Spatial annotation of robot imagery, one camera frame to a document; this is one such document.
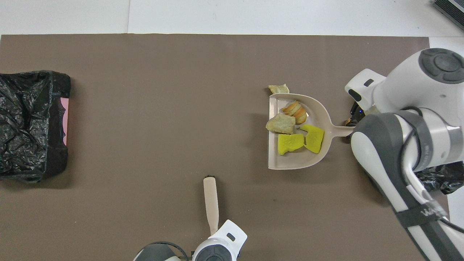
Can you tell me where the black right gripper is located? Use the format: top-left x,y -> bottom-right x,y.
348,101 -> 368,127

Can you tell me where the notched yellow sponge piece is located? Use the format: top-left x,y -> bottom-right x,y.
300,124 -> 325,154

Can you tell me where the cream orange ridged foam piece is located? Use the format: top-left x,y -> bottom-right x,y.
282,101 -> 308,125

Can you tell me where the smooth yellow sponge piece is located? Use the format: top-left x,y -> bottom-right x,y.
278,134 -> 305,156

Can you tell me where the beige foam chunk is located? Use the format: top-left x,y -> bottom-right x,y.
266,113 -> 296,135

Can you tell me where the beige plastic dustpan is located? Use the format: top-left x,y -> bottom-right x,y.
268,93 -> 357,170

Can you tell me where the right black trash bag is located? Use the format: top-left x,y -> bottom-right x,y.
415,162 -> 455,195

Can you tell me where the black trash bag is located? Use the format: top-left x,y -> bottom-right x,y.
415,162 -> 455,195
0,70 -> 72,183

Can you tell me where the left black trash bag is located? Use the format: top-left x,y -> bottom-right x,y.
0,70 -> 72,183

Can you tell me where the grey ridged device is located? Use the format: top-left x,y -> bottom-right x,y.
431,0 -> 464,31

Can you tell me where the brown paper table mat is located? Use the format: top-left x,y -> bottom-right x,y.
0,34 -> 455,261

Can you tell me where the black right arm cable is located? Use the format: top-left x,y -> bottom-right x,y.
397,107 -> 464,234

